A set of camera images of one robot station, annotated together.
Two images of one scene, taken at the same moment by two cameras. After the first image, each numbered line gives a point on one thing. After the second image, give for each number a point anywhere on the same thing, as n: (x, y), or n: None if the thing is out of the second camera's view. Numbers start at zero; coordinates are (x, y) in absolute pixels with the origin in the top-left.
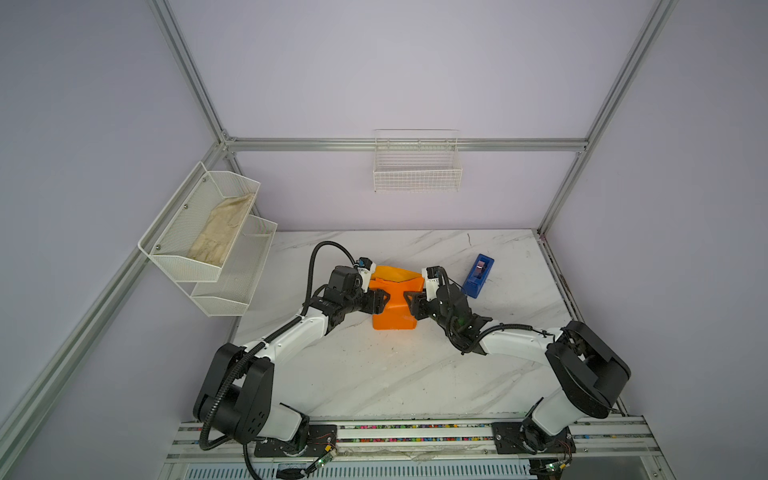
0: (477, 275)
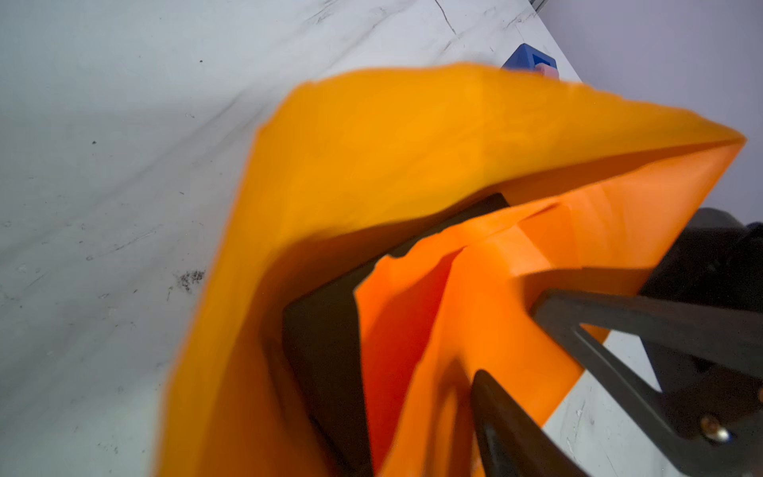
0: (529, 58)
